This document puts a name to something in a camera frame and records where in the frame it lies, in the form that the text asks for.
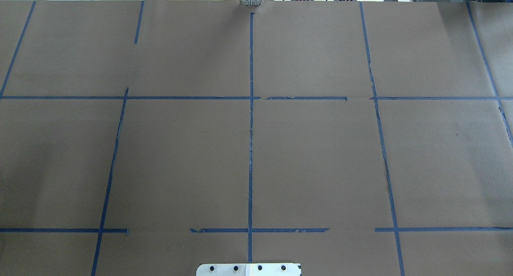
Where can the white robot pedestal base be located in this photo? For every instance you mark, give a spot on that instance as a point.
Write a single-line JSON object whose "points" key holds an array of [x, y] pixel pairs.
{"points": [[250, 269]]}

